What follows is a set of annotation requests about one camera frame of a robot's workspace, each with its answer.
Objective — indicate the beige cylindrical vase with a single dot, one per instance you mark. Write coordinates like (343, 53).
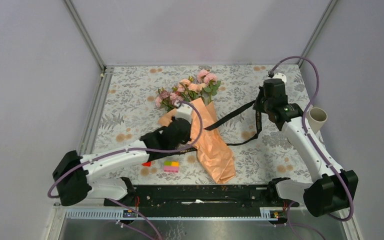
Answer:
(316, 118)

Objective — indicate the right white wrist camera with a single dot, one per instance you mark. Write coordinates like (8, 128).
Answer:
(281, 76)

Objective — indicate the green studded brick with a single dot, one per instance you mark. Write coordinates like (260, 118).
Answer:
(168, 163)

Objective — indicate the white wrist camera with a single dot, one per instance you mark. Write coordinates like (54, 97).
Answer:
(281, 76)
(184, 111)

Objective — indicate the yellow studded brick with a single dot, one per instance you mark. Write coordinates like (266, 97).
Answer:
(175, 164)

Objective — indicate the red block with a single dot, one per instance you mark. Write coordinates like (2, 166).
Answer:
(147, 164)

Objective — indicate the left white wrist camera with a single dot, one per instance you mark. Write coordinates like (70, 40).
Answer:
(184, 111)

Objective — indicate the pink flat block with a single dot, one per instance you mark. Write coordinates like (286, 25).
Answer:
(171, 169)

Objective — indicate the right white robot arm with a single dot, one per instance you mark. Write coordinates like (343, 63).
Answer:
(332, 188)

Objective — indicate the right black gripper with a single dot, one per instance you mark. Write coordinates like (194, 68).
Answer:
(257, 107)

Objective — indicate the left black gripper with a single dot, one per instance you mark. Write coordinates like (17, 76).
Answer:
(187, 138)

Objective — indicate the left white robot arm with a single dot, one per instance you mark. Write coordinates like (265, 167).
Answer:
(79, 177)

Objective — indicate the peach paper flower bouquet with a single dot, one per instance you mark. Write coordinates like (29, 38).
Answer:
(212, 152)

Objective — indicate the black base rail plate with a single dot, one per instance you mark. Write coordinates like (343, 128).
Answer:
(206, 201)

